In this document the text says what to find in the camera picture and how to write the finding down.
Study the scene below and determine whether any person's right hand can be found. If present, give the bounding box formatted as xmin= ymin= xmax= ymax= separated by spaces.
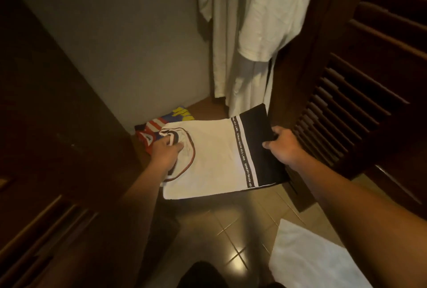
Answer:
xmin=262 ymin=125 xmax=310 ymax=172

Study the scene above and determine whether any person's left hand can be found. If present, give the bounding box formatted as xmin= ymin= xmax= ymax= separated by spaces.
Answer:
xmin=148 ymin=134 xmax=185 ymax=182

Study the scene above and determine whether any white and black t-shirt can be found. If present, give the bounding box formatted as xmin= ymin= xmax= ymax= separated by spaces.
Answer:
xmin=158 ymin=102 xmax=292 ymax=201

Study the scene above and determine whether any dark wooden wardrobe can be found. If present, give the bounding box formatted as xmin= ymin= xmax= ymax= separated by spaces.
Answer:
xmin=0 ymin=0 xmax=427 ymax=288

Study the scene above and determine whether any person's right forearm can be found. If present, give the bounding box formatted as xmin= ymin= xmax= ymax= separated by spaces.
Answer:
xmin=294 ymin=158 xmax=427 ymax=288

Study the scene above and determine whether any person's left forearm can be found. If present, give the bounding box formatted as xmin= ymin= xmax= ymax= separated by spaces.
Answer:
xmin=40 ymin=171 xmax=176 ymax=288

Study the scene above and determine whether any person's left leg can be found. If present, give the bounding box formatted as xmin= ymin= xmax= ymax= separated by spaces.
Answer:
xmin=177 ymin=261 xmax=231 ymax=288

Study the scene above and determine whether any white floor towel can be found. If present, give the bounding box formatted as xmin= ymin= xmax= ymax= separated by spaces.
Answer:
xmin=268 ymin=218 xmax=373 ymax=288

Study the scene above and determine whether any white hanging robe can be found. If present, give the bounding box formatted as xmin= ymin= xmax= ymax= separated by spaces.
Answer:
xmin=197 ymin=0 xmax=316 ymax=119

